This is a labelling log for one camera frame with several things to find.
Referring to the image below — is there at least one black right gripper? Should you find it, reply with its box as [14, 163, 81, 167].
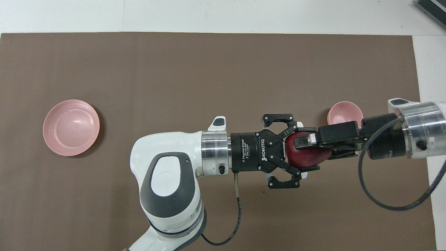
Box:
[294, 113, 407, 160]

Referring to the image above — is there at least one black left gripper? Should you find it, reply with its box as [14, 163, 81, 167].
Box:
[230, 113, 321, 190]

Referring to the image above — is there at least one dark red apple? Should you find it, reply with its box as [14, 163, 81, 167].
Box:
[285, 131, 332, 169]

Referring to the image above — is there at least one pink bowl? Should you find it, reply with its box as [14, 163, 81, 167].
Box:
[327, 101, 364, 126]

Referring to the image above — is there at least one pink plate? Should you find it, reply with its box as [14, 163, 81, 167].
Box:
[43, 99, 100, 157]

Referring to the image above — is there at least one brown paper table mat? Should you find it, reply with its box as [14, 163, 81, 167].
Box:
[0, 32, 437, 251]

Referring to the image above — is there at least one grey ribbed device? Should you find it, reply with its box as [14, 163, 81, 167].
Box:
[415, 0, 446, 30]

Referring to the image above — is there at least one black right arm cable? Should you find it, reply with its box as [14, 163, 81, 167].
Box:
[358, 117, 446, 211]

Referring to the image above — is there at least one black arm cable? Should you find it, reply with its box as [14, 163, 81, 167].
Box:
[201, 173, 243, 246]
[358, 117, 446, 211]

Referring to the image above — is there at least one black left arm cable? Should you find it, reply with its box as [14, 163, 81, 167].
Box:
[201, 173, 243, 246]

